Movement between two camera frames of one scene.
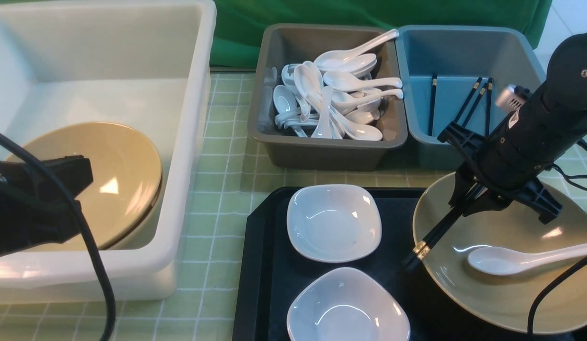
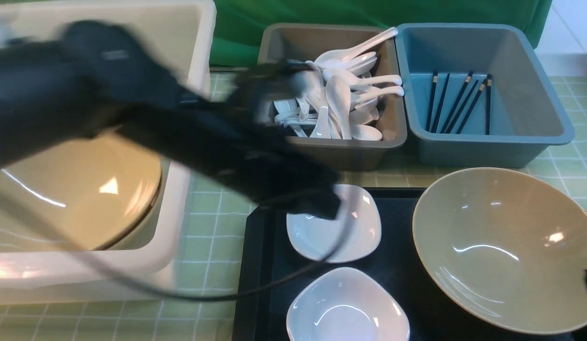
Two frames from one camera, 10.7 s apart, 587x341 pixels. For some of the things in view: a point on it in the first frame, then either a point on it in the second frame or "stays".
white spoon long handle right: (339, 81) stays
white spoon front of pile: (358, 131) stays
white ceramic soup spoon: (502, 261) to (338, 95)
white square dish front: (349, 304) stays
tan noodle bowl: (502, 302) stays
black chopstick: (490, 86) stays
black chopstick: (432, 104) stays
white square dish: (333, 223) stays
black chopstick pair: (421, 248) to (470, 109)
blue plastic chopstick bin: (451, 73) stays
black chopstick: (468, 99) to (467, 81)
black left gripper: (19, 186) to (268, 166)
